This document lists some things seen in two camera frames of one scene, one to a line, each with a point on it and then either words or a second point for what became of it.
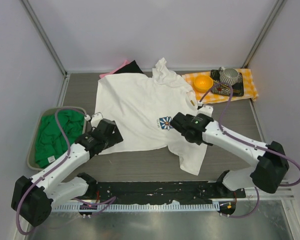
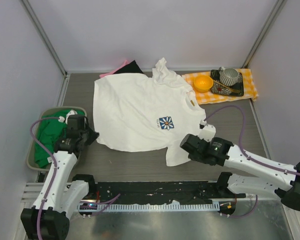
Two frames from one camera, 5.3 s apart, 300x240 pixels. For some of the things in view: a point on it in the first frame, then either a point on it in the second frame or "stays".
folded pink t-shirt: [125, 63] stays
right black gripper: [176, 121] to [190, 146]
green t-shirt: [50, 143] stays
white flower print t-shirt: [142, 105] stays
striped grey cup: [228, 76] stays
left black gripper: [114, 135] to [89, 136]
